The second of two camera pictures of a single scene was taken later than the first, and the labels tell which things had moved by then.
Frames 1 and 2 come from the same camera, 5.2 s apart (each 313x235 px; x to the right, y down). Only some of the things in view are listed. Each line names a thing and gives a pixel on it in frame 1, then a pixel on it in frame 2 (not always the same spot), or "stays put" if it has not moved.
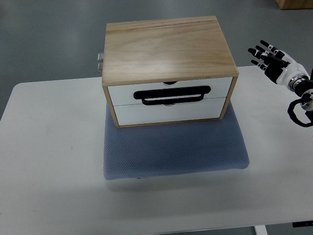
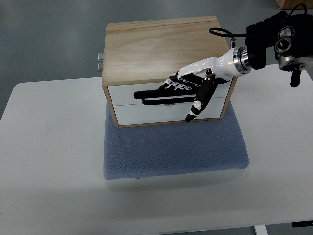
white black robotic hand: [279, 67] → [200, 78]
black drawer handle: [172, 92] stays put
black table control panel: [302, 223] stays put
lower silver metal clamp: [100, 67] stays put
